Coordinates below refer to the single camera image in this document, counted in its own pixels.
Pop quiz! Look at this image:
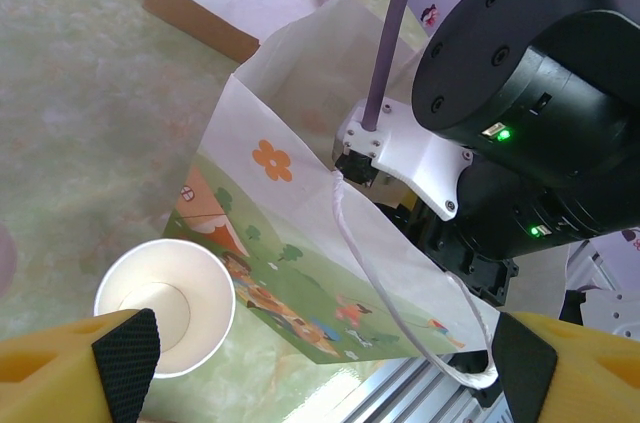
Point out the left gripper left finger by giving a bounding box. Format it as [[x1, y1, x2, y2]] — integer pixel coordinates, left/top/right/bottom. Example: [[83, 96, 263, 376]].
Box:
[[0, 307, 163, 423]]

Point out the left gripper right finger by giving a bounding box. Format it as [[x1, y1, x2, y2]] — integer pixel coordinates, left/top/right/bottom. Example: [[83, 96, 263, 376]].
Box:
[[491, 310, 640, 423]]

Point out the white printed paper bag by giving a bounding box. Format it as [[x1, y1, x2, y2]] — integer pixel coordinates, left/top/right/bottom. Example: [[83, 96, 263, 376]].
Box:
[[162, 0, 501, 389]]

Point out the brown cardboard box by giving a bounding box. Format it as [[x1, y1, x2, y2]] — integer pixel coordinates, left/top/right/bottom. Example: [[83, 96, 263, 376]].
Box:
[[143, 0, 342, 63]]

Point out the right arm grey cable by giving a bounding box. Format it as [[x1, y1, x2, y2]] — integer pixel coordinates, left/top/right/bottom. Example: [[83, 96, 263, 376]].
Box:
[[360, 0, 432, 133]]

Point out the front aluminium rail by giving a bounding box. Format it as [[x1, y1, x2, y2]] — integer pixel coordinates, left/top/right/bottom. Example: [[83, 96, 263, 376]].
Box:
[[344, 352, 514, 423]]

